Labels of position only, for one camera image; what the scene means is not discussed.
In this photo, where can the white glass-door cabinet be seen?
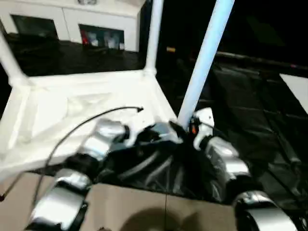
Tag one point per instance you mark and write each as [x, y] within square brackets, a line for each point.
[67, 14]

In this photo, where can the white plastic table top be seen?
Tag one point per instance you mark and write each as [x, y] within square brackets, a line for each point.
[60, 101]

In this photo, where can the black and white bundle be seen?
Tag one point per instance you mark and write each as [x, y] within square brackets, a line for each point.
[87, 2]

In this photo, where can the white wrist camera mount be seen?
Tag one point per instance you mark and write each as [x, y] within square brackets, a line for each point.
[142, 120]
[204, 115]

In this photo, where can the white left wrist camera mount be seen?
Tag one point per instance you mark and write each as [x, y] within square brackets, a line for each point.
[142, 120]

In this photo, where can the white flat board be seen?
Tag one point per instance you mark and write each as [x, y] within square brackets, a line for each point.
[297, 89]

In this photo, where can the black floor stand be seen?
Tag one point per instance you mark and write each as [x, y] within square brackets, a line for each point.
[9, 190]

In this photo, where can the small yellow label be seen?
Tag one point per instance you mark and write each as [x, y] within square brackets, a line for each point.
[171, 49]

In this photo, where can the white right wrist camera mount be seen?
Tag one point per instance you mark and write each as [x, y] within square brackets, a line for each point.
[204, 115]

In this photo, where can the black mat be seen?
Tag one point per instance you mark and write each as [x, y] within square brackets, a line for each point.
[252, 120]

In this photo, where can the white plastic table leg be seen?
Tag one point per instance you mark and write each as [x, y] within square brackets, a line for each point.
[154, 36]
[207, 60]
[9, 62]

